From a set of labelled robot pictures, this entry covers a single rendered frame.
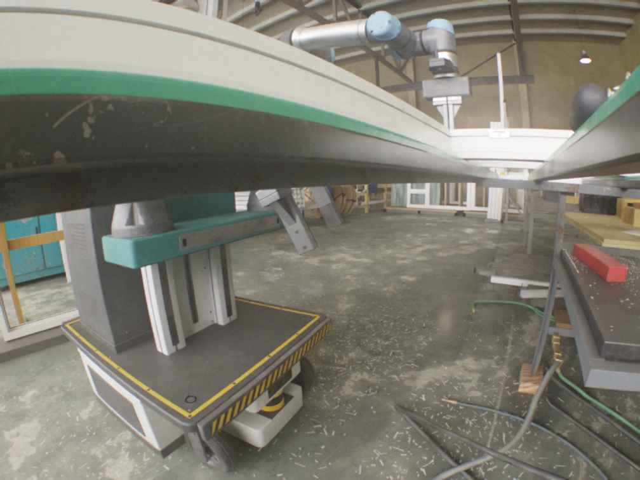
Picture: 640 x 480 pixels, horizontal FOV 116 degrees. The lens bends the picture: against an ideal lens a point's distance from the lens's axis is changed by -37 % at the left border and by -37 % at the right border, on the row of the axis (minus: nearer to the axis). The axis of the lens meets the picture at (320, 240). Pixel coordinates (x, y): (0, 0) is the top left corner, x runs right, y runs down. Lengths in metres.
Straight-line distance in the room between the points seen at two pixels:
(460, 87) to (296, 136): 0.71
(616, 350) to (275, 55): 0.59
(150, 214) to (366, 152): 0.52
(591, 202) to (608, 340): 2.20
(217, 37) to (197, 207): 0.77
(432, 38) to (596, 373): 0.84
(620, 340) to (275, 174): 0.54
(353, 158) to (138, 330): 0.99
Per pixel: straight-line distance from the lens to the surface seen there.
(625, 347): 0.58
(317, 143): 0.22
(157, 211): 0.71
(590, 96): 0.29
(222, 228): 0.82
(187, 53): 0.22
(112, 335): 1.09
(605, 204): 2.74
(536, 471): 0.82
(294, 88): 0.28
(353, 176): 0.33
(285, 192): 0.41
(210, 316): 1.18
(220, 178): 0.21
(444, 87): 0.88
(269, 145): 0.18
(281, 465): 1.05
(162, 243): 0.70
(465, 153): 0.75
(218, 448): 0.92
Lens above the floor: 0.81
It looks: 11 degrees down
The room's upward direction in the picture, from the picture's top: 2 degrees counter-clockwise
